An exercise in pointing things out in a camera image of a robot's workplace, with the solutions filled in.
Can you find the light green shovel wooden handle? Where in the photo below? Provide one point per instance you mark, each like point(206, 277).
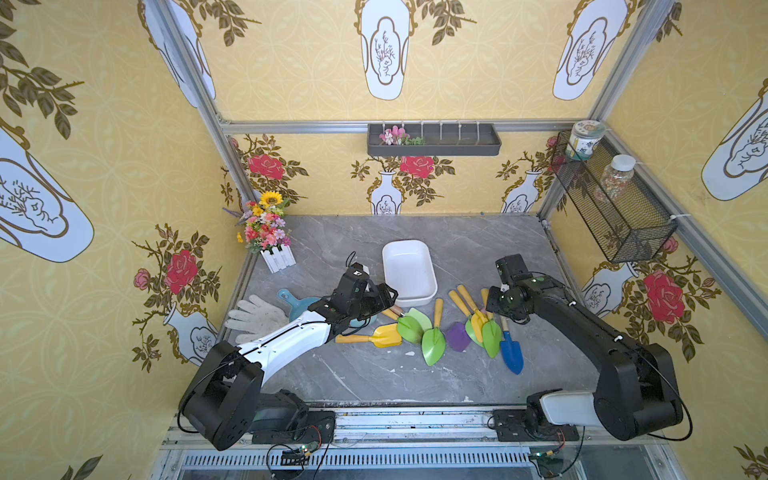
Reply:
point(420, 317)

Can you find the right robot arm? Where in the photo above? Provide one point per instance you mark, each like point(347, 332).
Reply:
point(636, 392)

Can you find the jar with patterned lid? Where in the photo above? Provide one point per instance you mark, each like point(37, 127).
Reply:
point(584, 137)

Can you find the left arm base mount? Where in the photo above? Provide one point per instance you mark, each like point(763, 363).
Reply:
point(283, 417)

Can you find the purple shovel pink handle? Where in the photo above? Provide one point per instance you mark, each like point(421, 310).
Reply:
point(457, 338)

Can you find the light blue dustpan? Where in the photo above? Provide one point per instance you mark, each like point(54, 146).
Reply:
point(297, 306)

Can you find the jar with white lid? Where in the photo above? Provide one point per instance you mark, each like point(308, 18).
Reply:
point(615, 177)

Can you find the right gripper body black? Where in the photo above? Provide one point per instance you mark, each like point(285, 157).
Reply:
point(501, 303)

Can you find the green wide shovel yellow handle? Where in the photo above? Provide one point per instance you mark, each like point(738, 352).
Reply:
point(408, 326)

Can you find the white work glove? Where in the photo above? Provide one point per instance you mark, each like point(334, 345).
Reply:
point(253, 319)

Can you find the flower pot white fence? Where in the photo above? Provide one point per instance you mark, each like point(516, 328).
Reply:
point(265, 231)

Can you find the white storage box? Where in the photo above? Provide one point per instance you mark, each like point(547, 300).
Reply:
point(409, 270)

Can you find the green trowel yellow handle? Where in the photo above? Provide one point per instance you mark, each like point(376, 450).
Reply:
point(491, 331)

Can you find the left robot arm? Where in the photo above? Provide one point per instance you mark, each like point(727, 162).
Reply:
point(224, 400)

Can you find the black wire basket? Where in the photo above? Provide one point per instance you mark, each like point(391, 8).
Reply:
point(631, 226)

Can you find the pink flowers on shelf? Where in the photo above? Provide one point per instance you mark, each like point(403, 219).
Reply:
point(399, 136)

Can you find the yellow scoop shovel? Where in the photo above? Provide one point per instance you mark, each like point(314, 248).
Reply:
point(383, 337)

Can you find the green pointed trowel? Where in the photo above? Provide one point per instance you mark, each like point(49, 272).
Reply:
point(433, 340)

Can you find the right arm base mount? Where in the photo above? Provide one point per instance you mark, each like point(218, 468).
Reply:
point(530, 424)

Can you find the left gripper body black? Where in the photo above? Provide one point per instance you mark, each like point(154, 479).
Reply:
point(382, 294)

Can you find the dark wall shelf tray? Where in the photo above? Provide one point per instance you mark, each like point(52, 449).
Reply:
point(442, 139)

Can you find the blue small trowel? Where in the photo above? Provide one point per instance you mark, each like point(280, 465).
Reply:
point(511, 350)

